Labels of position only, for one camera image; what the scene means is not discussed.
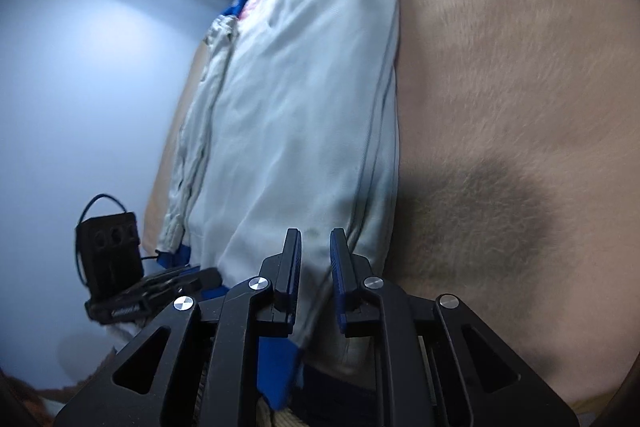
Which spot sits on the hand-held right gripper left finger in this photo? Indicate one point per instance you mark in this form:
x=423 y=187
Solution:
x=292 y=267

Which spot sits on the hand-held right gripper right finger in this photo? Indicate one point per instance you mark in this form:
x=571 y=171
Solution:
x=337 y=277

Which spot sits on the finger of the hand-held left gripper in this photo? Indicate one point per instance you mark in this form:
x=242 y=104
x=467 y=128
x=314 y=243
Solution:
x=185 y=279

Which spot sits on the beige and blue work jacket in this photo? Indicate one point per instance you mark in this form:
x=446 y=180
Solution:
x=300 y=107

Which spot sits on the tan blanket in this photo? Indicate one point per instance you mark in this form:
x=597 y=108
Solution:
x=500 y=82

